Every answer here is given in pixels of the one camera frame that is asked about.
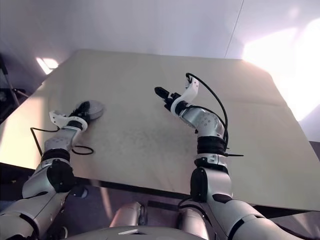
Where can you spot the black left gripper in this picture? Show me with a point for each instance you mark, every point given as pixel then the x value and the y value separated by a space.
pixel 81 115

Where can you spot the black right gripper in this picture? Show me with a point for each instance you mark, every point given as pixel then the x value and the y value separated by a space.
pixel 172 100

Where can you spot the silver finned rotor disc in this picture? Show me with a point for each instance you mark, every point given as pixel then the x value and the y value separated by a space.
pixel 95 106

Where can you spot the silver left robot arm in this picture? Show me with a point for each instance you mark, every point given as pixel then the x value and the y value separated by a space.
pixel 57 142

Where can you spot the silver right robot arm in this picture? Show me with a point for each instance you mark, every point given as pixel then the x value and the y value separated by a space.
pixel 205 122

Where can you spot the black tripod stand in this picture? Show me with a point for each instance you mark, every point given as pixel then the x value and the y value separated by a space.
pixel 10 95

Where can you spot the grey table caster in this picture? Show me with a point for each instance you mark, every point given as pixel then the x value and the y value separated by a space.
pixel 80 192

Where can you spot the silver left robot leg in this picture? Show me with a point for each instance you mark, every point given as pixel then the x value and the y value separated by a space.
pixel 126 215

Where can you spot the silver robot leg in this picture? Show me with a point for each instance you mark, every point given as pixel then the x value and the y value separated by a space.
pixel 126 215
pixel 192 222

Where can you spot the silver right robot leg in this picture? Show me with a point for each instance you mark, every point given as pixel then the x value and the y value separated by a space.
pixel 192 222

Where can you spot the grey robot torso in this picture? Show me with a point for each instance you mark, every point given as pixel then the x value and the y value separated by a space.
pixel 112 235

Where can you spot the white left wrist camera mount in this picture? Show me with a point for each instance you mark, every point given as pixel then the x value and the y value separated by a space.
pixel 60 118

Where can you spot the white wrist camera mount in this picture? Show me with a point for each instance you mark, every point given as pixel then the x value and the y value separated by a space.
pixel 60 118
pixel 192 90

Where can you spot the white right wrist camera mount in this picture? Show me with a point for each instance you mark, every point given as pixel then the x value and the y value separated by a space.
pixel 192 90

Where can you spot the black table frame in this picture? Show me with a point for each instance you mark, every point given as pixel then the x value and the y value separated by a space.
pixel 150 187

